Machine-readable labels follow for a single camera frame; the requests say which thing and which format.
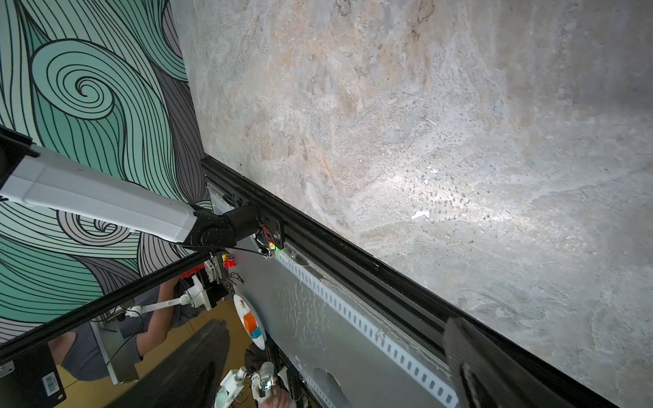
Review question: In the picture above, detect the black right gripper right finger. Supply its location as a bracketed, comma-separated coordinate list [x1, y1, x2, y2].
[443, 318, 571, 407]

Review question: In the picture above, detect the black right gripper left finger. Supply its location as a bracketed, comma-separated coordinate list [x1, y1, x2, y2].
[109, 320, 231, 408]

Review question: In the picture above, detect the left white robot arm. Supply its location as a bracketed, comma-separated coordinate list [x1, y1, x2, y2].
[1, 127, 283, 258]

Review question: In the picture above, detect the person outside the cell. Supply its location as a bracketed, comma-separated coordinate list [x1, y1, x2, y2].
[48, 277, 202, 382]

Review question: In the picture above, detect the white round orange sticker disc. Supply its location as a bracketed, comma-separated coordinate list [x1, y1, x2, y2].
[233, 293, 267, 350]

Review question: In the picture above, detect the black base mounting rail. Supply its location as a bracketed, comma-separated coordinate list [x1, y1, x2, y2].
[201, 156, 612, 407]

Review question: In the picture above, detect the white teleoperation handle device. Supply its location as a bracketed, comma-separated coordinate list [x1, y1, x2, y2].
[214, 361, 275, 408]

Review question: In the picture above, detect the black front frame post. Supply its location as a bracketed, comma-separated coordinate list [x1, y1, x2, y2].
[1, 251, 213, 363]

